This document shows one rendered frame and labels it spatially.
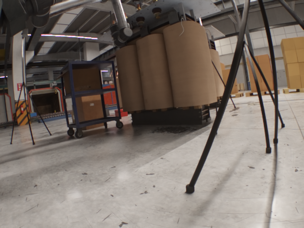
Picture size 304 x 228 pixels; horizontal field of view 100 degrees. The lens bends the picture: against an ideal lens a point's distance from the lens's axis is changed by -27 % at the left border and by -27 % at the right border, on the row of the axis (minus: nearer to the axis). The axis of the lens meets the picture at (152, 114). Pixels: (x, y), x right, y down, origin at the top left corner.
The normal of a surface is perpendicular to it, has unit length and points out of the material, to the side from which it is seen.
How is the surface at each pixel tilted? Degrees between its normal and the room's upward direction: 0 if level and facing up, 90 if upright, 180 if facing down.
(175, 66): 90
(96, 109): 90
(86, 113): 90
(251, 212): 0
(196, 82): 90
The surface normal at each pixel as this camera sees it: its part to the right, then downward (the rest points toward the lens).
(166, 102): 0.11, 0.07
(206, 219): -0.14, -0.99
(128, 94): -0.66, 0.15
